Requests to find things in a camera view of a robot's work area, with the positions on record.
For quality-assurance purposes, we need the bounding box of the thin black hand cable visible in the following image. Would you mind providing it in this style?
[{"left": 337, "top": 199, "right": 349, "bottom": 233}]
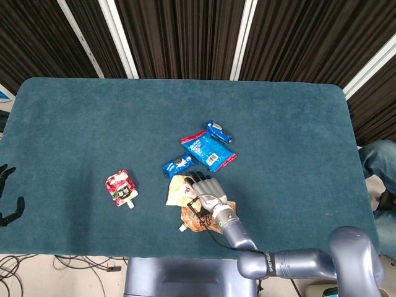
[{"left": 186, "top": 197, "right": 264, "bottom": 253}]

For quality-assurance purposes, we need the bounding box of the dark brown pleated curtain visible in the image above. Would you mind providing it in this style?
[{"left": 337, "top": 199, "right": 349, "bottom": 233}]
[{"left": 0, "top": 0, "right": 396, "bottom": 146}]

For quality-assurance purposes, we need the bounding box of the black floor cable bundle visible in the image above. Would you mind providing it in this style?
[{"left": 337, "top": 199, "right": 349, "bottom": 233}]
[{"left": 0, "top": 253, "right": 128, "bottom": 297}]

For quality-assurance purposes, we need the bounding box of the pale yellow snack packet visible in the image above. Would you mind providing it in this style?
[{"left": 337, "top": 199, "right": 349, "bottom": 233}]
[{"left": 165, "top": 174, "right": 202, "bottom": 207}]

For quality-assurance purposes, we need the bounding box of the grey-blue robot torso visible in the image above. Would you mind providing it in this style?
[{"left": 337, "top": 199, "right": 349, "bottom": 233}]
[{"left": 123, "top": 256, "right": 260, "bottom": 297}]

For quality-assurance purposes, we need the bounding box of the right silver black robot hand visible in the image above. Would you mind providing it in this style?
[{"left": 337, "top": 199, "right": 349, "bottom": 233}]
[{"left": 187, "top": 170, "right": 230, "bottom": 214}]

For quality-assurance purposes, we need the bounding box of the blue white board corner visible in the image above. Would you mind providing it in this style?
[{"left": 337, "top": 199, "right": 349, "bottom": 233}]
[{"left": 0, "top": 82, "right": 16, "bottom": 103}]

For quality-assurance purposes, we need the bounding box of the small blue cookie pack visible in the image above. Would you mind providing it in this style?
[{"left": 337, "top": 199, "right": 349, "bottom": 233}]
[
  {"left": 205, "top": 119, "right": 234, "bottom": 144},
  {"left": 161, "top": 152, "right": 196, "bottom": 179}
]

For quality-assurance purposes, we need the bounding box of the white frame post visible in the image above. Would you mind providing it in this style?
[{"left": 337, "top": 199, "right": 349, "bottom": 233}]
[
  {"left": 98, "top": 0, "right": 139, "bottom": 80},
  {"left": 342, "top": 40, "right": 396, "bottom": 100},
  {"left": 56, "top": 0, "right": 105, "bottom": 79},
  {"left": 230, "top": 0, "right": 259, "bottom": 81}
]

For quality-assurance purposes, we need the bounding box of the person leg in jeans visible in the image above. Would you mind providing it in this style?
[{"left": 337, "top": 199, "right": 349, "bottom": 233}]
[{"left": 358, "top": 139, "right": 396, "bottom": 258}]

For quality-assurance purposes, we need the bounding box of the teal velvet table cloth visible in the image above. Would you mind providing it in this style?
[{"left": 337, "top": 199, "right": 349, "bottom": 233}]
[{"left": 0, "top": 77, "right": 381, "bottom": 260}]

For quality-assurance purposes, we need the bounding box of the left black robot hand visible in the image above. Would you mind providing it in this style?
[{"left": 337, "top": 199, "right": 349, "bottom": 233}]
[{"left": 0, "top": 163, "right": 25, "bottom": 228}]

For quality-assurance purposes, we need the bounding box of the large blue snack bag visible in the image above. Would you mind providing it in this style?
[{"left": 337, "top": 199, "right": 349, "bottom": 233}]
[{"left": 180, "top": 129, "right": 238, "bottom": 173}]

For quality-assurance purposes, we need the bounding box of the orange peanut butter spout pouch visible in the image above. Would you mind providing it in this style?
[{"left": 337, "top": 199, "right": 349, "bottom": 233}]
[{"left": 178, "top": 200, "right": 238, "bottom": 233}]

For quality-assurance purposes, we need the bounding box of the red floral spout pouch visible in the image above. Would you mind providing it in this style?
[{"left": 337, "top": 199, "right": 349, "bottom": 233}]
[{"left": 104, "top": 169, "right": 139, "bottom": 210}]

